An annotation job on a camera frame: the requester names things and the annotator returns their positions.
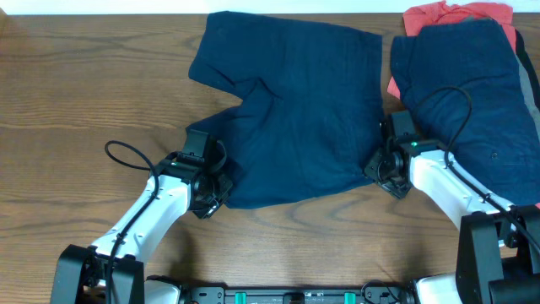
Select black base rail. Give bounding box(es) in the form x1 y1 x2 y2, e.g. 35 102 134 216
181 284 417 304

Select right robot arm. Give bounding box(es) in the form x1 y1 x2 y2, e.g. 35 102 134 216
364 140 539 304

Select navy blue shorts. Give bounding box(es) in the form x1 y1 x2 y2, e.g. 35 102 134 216
391 19 539 205
189 11 384 209

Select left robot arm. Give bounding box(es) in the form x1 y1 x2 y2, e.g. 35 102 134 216
51 156 233 303

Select red garment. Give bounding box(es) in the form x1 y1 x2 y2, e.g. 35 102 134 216
387 1 526 101

